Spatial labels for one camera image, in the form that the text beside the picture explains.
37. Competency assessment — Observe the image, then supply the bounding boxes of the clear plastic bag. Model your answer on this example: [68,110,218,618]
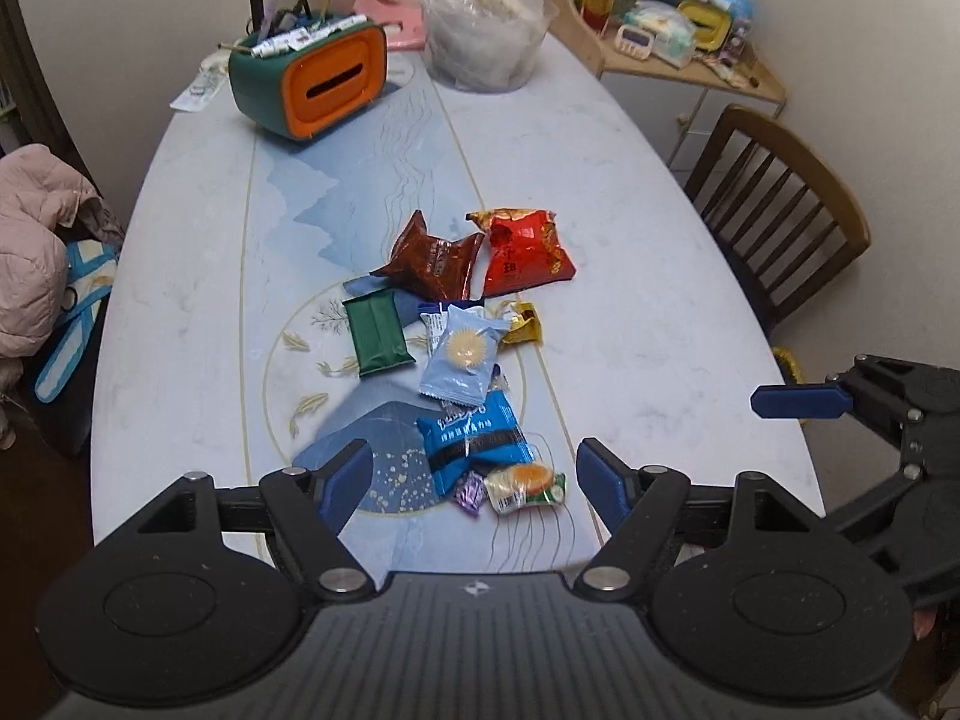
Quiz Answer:
[418,0,560,93]

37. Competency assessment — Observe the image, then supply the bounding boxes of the gold foil candy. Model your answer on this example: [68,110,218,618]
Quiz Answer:
[499,300,542,346]

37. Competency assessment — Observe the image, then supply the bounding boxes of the brown snack packet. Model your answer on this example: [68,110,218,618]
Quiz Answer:
[369,210,487,301]

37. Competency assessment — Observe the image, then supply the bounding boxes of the blue white striped bag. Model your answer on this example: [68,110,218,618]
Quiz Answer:
[34,240,119,406]

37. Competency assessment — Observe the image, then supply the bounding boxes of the white wipes pack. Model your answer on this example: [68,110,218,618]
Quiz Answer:
[626,0,698,68]

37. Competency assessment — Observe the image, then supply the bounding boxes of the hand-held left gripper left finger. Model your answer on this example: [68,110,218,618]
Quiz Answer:
[133,439,374,602]

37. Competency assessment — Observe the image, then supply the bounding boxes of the green orange tissue box organizer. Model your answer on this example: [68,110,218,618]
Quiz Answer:
[227,13,389,142]

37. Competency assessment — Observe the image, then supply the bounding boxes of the dark blue white-label packet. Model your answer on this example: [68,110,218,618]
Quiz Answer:
[416,298,488,361]

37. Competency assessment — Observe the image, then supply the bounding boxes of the green snack packet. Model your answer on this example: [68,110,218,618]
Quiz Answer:
[341,289,417,378]

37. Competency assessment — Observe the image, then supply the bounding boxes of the light blue cookie packet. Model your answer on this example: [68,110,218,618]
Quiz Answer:
[418,305,511,410]

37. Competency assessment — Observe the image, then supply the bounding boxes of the white tube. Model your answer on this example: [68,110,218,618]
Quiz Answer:
[251,13,368,57]

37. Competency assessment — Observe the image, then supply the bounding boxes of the white paper packet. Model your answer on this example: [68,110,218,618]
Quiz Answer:
[170,52,233,112]

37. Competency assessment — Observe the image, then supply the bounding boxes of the wooden corner shelf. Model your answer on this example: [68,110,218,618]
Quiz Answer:
[540,0,788,166]

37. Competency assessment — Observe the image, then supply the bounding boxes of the green orange candy packet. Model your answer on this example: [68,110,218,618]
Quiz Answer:
[484,463,567,517]

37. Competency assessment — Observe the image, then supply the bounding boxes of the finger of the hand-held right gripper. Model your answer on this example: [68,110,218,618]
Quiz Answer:
[752,355,960,477]
[821,469,931,541]

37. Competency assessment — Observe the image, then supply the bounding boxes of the pink tissue box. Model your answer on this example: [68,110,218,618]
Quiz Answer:
[352,0,425,52]

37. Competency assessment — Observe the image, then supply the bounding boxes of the blue snack packet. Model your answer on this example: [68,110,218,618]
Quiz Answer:
[415,367,535,497]

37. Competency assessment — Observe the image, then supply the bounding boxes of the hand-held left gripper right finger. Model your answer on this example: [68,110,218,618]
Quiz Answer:
[576,436,826,602]

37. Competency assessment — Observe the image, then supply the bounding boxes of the purple candy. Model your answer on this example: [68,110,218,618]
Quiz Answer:
[454,469,488,518]

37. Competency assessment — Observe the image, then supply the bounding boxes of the yellow foil object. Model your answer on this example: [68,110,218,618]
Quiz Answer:
[772,347,807,391]

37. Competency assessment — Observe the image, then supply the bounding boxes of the red snack packet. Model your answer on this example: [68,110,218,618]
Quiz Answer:
[466,208,577,298]

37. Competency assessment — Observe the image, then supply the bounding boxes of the yellow box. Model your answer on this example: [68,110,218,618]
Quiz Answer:
[677,0,734,52]

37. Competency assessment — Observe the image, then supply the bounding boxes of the pink jacket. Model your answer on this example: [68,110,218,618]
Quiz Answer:
[0,144,106,391]

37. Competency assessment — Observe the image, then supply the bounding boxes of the wooden chair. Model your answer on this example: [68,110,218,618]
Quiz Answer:
[684,105,872,331]

